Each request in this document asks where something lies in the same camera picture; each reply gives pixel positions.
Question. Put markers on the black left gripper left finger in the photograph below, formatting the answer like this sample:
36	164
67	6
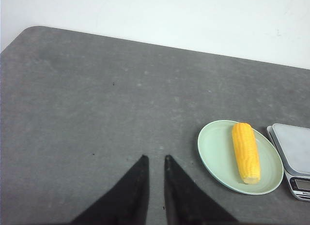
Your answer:
126	203

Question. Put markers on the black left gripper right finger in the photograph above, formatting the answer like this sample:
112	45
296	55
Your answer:
186	203

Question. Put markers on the yellow corn cob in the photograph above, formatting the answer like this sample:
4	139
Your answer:
246	153

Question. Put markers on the green oval plate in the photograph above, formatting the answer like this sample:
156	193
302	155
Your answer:
215	147

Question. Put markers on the silver digital kitchen scale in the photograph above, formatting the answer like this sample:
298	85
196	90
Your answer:
293	146

